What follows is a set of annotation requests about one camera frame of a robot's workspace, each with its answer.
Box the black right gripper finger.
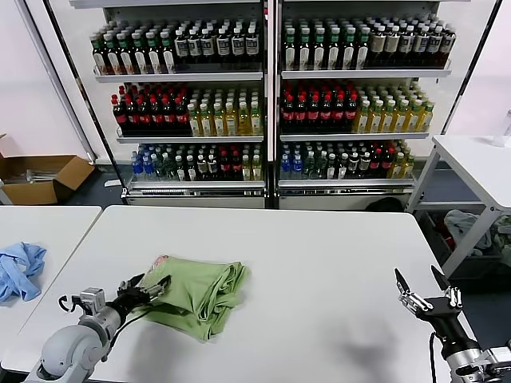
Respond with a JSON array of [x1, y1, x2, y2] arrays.
[[430, 264, 463, 309], [394, 267, 434, 312]]

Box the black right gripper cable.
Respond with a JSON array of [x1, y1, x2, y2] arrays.
[[429, 332, 440, 383]]

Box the light green polo shirt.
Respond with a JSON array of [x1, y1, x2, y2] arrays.
[[137, 254, 252, 343]]

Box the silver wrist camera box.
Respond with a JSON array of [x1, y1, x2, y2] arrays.
[[78, 286, 106, 316], [481, 345, 511, 376]]

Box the crumpled light blue garment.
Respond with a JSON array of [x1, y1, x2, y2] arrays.
[[0, 241, 48, 306]]

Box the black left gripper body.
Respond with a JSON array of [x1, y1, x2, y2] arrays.
[[107, 287, 155, 318]]

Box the grey metal rods bundle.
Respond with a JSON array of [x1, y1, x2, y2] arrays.
[[3, 168, 55, 185]]

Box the white metal display shelf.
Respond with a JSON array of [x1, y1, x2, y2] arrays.
[[275, 0, 472, 211], [68, 0, 267, 208]]

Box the white side table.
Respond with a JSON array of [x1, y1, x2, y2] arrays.
[[406, 134, 511, 280]]

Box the crumpled red garment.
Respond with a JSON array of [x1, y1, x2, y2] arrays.
[[438, 227, 455, 251]]

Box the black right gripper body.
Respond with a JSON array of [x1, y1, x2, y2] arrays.
[[415, 295, 478, 352]]

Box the translucent white container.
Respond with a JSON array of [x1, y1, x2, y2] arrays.
[[491, 109, 511, 148]]

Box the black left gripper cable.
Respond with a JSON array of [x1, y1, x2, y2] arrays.
[[102, 309, 141, 364]]

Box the dark bottle green cap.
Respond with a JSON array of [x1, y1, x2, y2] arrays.
[[90, 34, 108, 77], [327, 34, 343, 72], [357, 34, 371, 71], [343, 34, 358, 72], [298, 34, 313, 72], [117, 33, 135, 77], [131, 32, 149, 76], [312, 34, 327, 72], [283, 34, 298, 72], [104, 34, 121, 77], [145, 31, 163, 76], [160, 30, 176, 75]]

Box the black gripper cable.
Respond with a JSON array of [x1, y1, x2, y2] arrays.
[[429, 332, 440, 383], [102, 309, 141, 364]]

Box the black diagonal frame pole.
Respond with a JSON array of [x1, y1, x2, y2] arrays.
[[440, 0, 509, 136], [44, 0, 128, 195]]

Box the tan label bottle white cap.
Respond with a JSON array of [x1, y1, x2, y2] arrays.
[[370, 28, 386, 69], [385, 27, 401, 68]]

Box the dark label bottle white cap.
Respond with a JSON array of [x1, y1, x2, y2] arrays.
[[215, 26, 231, 64], [442, 24, 458, 65], [428, 25, 443, 65], [230, 25, 246, 63], [174, 28, 190, 65], [187, 27, 202, 65], [414, 26, 429, 66], [244, 24, 260, 63], [200, 26, 215, 64], [399, 26, 415, 67]]

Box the black bag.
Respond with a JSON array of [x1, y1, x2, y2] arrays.
[[366, 197, 404, 213]]

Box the yellow drink bottle white cap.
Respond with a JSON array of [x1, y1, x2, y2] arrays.
[[395, 100, 410, 133], [357, 100, 372, 134], [408, 100, 423, 133], [188, 102, 201, 138], [212, 101, 226, 138], [224, 101, 239, 137], [421, 101, 436, 132], [250, 101, 264, 136], [199, 102, 213, 138], [370, 100, 385, 134], [382, 100, 398, 134], [237, 101, 252, 137]]

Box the black left camera cable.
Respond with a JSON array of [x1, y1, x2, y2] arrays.
[[57, 294, 77, 314]]

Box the crumpled grey green garment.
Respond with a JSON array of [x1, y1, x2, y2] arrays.
[[493, 215, 511, 267]]

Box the open brown cardboard box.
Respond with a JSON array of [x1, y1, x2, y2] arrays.
[[0, 133, 96, 205]]

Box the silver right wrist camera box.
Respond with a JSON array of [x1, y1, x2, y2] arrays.
[[481, 345, 511, 376]]

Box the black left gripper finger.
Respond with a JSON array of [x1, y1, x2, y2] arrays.
[[139, 274, 172, 298], [117, 273, 147, 292]]

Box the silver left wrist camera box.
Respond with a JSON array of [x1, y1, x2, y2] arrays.
[[78, 286, 106, 316]]

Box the dark grey storage crate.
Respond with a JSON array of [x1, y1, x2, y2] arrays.
[[417, 209, 511, 280]]

